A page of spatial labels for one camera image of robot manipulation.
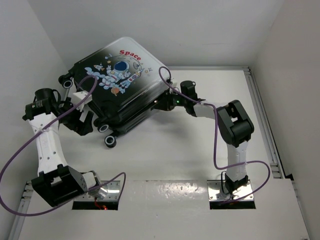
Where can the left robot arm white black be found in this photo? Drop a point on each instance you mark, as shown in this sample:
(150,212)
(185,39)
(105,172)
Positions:
(56,181)

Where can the grey lined suitcase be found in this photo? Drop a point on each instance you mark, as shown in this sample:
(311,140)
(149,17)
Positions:
(128,85)

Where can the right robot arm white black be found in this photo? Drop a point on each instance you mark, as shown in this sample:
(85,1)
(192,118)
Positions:
(233,123)

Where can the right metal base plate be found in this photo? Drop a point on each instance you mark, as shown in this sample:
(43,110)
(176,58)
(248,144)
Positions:
(217,193)

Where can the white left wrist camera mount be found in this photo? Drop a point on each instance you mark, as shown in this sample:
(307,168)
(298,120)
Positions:
(77,97)

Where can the metal base plate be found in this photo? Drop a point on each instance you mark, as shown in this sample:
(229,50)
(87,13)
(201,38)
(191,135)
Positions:
(108,192)
(217,193)

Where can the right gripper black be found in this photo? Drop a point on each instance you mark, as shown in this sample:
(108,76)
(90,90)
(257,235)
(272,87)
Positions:
(167,105)

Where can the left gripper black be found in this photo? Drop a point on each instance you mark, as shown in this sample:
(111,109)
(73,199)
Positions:
(85,127)

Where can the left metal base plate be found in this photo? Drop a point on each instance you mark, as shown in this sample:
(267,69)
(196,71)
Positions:
(108,192)

